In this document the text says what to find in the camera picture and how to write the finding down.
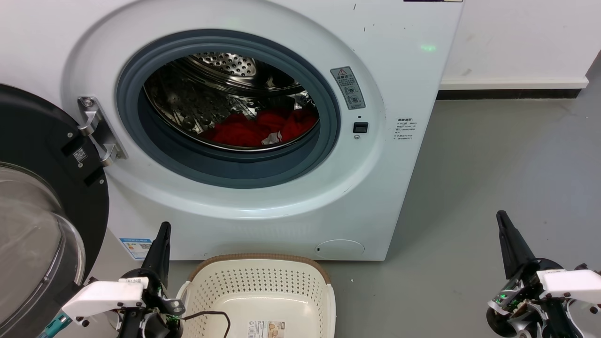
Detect white front-load washing machine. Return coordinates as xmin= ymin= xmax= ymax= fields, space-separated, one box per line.
xmin=0 ymin=0 xmax=465 ymax=261

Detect printed product label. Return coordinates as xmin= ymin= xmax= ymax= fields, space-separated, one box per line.
xmin=247 ymin=320 xmax=285 ymax=338

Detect grey warning label sticker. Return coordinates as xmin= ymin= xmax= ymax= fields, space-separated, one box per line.
xmin=330 ymin=66 xmax=366 ymax=110

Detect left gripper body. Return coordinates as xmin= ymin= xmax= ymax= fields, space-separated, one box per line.
xmin=120 ymin=268 xmax=185 ymax=317

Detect teal left cable connector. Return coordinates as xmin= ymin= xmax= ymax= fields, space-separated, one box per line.
xmin=39 ymin=314 xmax=72 ymax=338

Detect stainless steel washing machine drum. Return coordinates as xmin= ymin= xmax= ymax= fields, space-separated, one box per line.
xmin=143 ymin=52 xmax=321 ymax=152

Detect white wall skirting board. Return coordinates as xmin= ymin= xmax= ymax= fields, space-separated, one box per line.
xmin=439 ymin=77 xmax=589 ymax=91

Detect red and white garment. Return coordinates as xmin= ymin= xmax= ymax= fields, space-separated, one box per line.
xmin=203 ymin=107 xmax=319 ymax=148

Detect silver metal door hinge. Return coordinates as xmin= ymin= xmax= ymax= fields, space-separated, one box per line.
xmin=77 ymin=96 xmax=128 ymax=167

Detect grey rubber door gasket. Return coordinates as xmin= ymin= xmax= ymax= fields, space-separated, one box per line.
xmin=116 ymin=29 xmax=341 ymax=189

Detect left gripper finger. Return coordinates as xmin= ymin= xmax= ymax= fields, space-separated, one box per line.
xmin=141 ymin=222 xmax=172 ymax=288

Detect small white text sticker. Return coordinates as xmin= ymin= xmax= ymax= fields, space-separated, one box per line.
xmin=393 ymin=117 xmax=416 ymax=141

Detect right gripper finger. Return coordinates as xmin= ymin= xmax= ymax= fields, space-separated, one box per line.
xmin=496 ymin=210 xmax=539 ymax=280

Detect blue energy label sticker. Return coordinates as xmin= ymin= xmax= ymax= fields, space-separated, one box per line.
xmin=119 ymin=238 xmax=153 ymax=261

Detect black round washer door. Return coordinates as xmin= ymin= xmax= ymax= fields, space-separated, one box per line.
xmin=0 ymin=84 xmax=111 ymax=338

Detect black skirting strip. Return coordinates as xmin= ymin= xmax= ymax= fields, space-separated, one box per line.
xmin=437 ymin=89 xmax=583 ymax=100

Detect round white filter cover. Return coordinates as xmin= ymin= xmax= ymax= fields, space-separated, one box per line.
xmin=315 ymin=239 xmax=365 ymax=258

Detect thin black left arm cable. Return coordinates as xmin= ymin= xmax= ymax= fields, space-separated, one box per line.
xmin=182 ymin=310 xmax=231 ymax=338

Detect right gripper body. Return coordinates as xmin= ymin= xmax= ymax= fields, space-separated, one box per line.
xmin=487 ymin=260 xmax=565 ymax=321

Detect cream perforated laundry basket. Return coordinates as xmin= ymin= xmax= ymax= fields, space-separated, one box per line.
xmin=176 ymin=253 xmax=336 ymax=338

